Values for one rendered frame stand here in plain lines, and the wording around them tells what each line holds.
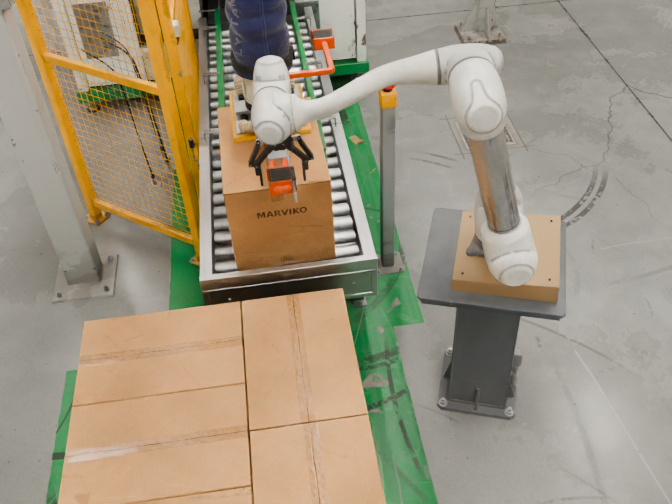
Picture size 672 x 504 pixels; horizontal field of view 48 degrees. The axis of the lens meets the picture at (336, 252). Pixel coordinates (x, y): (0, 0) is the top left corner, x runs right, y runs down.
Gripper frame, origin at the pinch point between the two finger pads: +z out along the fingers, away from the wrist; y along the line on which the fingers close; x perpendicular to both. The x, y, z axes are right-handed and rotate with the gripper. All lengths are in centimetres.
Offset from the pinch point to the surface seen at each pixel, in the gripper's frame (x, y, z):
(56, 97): -143, 102, 43
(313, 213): -29, -10, 40
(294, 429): 48, 6, 66
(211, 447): 51, 34, 66
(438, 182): -140, -89, 121
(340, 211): -60, -24, 67
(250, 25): -50, 4, -28
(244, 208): -29.0, 15.2, 33.6
